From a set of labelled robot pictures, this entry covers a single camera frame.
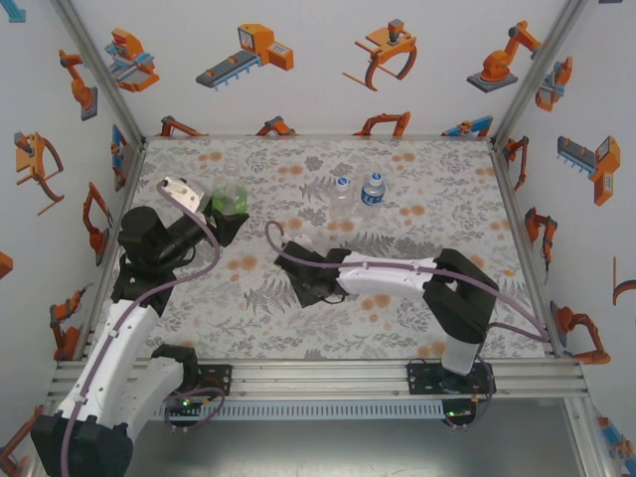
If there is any green label plastic bottle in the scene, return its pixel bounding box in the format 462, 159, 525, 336
210, 179, 249, 220

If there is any clear unlabelled plastic bottle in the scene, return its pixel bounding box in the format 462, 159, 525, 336
329, 175, 357, 223

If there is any blue label plastic bottle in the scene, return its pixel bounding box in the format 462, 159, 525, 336
359, 170, 389, 221

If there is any floral patterned table cover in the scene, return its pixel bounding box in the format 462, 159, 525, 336
81, 137, 562, 362

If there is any grey metal floor panel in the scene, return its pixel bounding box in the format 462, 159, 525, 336
128, 419, 590, 477

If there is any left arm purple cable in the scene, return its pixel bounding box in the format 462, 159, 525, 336
59, 181, 223, 477

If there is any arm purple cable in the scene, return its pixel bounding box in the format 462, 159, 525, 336
59, 181, 223, 477
264, 221, 552, 344

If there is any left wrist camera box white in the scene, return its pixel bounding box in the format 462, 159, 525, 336
162, 175, 206, 216

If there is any left aluminium side rail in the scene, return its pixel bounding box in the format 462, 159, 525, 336
74, 138, 149, 362

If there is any aluminium side rail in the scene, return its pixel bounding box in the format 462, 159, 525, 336
488, 141, 565, 359
74, 138, 149, 362

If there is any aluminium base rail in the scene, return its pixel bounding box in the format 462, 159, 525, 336
47, 358, 590, 402

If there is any aluminium rear rail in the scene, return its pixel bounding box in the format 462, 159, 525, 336
143, 132, 493, 143

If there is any grey slotted cable duct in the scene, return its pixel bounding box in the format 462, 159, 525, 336
148, 400, 446, 421

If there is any left aluminium frame post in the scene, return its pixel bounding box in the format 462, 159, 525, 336
49, 0, 148, 145

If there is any aluminium frame post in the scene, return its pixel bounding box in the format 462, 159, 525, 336
489, 0, 592, 148
49, 0, 148, 145

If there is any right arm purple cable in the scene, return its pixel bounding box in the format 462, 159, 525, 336
264, 221, 552, 344

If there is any right aluminium side rail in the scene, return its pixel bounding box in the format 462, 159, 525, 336
488, 141, 565, 359

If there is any right aluminium frame post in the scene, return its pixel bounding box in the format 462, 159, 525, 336
489, 0, 592, 148

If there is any right aluminium frame leg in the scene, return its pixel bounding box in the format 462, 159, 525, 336
563, 397, 612, 477

